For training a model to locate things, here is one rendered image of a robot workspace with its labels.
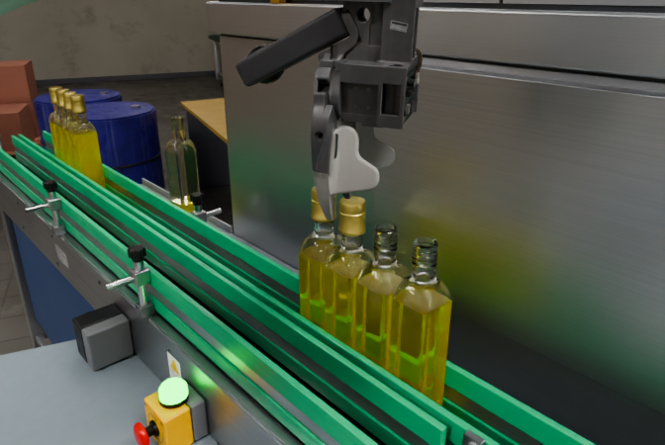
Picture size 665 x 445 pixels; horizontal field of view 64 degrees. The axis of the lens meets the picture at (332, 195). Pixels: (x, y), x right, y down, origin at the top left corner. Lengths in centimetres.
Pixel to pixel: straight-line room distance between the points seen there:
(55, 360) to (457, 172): 84
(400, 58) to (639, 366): 44
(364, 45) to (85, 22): 940
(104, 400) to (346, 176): 71
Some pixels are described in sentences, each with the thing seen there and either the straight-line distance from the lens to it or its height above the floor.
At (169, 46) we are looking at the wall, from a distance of 991.
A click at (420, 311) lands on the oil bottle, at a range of 64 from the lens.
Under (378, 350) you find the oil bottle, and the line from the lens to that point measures 72.
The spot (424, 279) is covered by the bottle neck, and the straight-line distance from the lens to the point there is 64.
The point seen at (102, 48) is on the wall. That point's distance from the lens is 985.
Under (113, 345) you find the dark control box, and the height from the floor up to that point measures 79.
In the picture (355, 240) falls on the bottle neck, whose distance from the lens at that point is 70.
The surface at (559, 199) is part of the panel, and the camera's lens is 67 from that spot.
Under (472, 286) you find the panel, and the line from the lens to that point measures 77.
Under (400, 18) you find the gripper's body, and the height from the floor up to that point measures 139.
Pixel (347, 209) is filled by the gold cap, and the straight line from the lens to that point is 68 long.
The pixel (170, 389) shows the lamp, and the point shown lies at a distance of 89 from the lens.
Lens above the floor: 142
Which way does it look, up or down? 21 degrees down
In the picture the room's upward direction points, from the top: straight up
